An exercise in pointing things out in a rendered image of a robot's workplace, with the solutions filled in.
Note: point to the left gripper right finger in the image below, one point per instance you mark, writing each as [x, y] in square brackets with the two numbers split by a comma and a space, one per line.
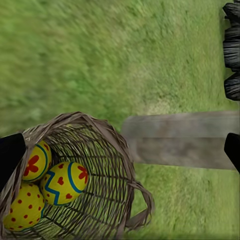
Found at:
[232, 149]

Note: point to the wicker basket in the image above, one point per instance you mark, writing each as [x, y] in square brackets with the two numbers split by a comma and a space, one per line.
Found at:
[84, 225]

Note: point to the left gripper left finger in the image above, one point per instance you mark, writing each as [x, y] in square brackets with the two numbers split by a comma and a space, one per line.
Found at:
[12, 150]

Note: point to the easter egg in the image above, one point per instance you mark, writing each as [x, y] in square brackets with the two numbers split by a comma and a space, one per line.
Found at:
[39, 163]
[64, 183]
[27, 210]

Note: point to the tree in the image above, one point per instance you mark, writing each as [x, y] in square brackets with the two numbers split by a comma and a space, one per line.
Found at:
[191, 139]

